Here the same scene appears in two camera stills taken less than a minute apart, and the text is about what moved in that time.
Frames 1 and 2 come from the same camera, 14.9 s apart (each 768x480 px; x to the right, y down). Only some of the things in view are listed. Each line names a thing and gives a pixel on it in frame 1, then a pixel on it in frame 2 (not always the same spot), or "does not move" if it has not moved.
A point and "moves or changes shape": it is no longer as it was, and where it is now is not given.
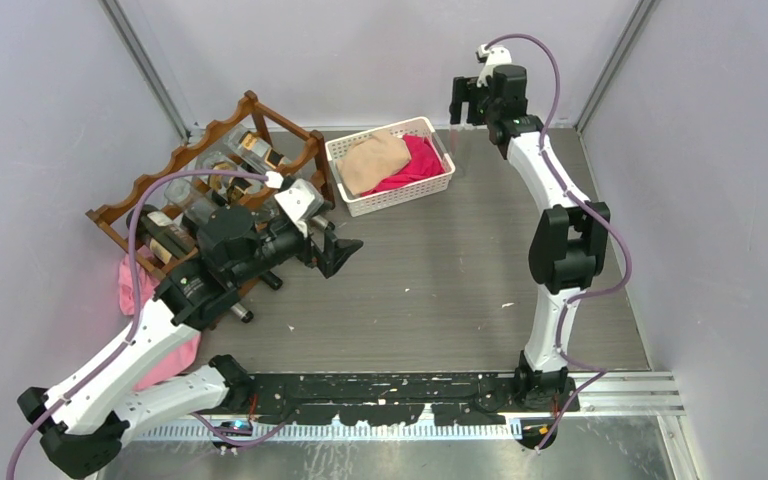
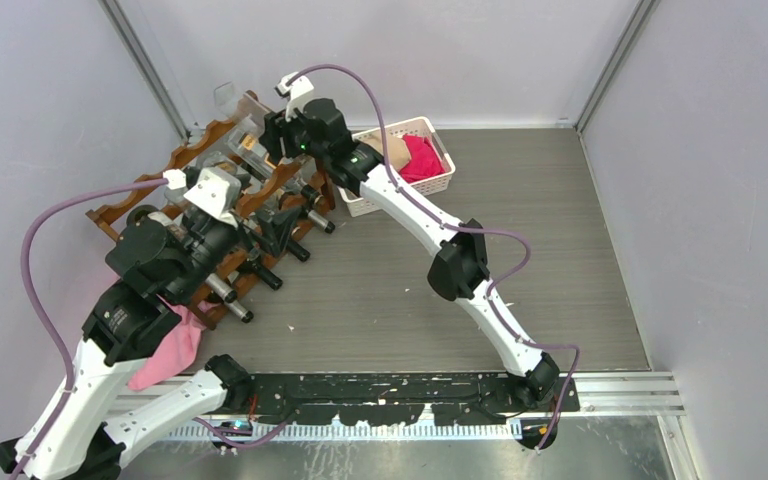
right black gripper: [465, 90] → [277, 128]
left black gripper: [334, 252] → [276, 229]
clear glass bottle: [460, 149] → [230, 104]
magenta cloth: [423, 164] does not move
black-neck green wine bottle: [271, 279] does not move
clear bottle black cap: [225, 188] moves or changes shape
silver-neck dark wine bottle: [246, 316] does not move
